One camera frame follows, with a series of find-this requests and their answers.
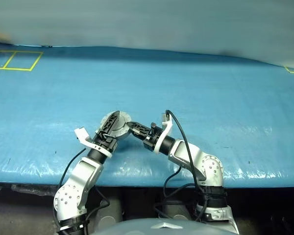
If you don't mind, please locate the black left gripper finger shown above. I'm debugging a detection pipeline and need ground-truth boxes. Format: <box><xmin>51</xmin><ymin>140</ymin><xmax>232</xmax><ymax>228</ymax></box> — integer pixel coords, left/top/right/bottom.
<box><xmin>97</xmin><ymin>110</ymin><xmax>121</xmax><ymax>139</ymax></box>

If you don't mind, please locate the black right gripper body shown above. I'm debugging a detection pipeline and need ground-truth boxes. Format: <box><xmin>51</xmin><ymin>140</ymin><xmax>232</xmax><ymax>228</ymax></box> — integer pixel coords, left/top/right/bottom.
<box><xmin>142</xmin><ymin>122</ymin><xmax>164</xmax><ymax>152</ymax></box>

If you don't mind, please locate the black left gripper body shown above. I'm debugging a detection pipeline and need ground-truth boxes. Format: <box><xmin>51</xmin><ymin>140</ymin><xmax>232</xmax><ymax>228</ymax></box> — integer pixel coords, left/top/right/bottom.
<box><xmin>94</xmin><ymin>132</ymin><xmax>118</xmax><ymax>154</ymax></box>

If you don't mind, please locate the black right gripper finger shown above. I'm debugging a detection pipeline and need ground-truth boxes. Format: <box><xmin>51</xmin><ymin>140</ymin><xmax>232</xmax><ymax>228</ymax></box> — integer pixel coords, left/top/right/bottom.
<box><xmin>126</xmin><ymin>120</ymin><xmax>152</xmax><ymax>135</ymax></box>
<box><xmin>133</xmin><ymin>131</ymin><xmax>150</xmax><ymax>141</ymax></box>

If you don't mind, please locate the silver ribbed motor cover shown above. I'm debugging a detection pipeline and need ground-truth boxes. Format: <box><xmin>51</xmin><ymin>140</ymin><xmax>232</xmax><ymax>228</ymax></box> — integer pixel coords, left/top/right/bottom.
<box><xmin>98</xmin><ymin>111</ymin><xmax>132</xmax><ymax>140</ymax></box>

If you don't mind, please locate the blue plastic table cover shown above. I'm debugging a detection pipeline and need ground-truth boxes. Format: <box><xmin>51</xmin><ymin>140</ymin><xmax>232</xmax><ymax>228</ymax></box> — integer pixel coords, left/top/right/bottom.
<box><xmin>0</xmin><ymin>43</ymin><xmax>294</xmax><ymax>188</ymax></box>

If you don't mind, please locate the grey robot torso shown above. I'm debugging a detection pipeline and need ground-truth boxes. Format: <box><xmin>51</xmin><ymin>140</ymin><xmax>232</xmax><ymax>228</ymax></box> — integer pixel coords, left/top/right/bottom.
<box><xmin>90</xmin><ymin>218</ymin><xmax>232</xmax><ymax>235</ymax></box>

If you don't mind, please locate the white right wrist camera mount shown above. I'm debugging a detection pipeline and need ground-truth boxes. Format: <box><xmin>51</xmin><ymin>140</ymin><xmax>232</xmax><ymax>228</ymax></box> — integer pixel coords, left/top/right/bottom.
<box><xmin>153</xmin><ymin>110</ymin><xmax>174</xmax><ymax>154</ymax></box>

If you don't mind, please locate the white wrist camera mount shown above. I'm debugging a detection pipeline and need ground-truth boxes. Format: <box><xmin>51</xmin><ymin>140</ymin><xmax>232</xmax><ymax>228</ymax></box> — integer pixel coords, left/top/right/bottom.
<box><xmin>73</xmin><ymin>126</ymin><xmax>113</xmax><ymax>158</ymax></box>
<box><xmin>153</xmin><ymin>110</ymin><xmax>174</xmax><ymax>154</ymax></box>

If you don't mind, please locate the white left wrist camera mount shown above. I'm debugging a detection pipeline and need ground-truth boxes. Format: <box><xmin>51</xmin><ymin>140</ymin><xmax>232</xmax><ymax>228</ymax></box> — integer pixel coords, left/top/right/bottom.
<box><xmin>73</xmin><ymin>126</ymin><xmax>113</xmax><ymax>158</ymax></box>

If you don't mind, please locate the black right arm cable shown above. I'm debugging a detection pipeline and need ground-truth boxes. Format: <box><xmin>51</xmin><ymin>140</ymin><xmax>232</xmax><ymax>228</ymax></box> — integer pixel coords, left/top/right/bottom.
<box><xmin>153</xmin><ymin>109</ymin><xmax>211</xmax><ymax>222</ymax></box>

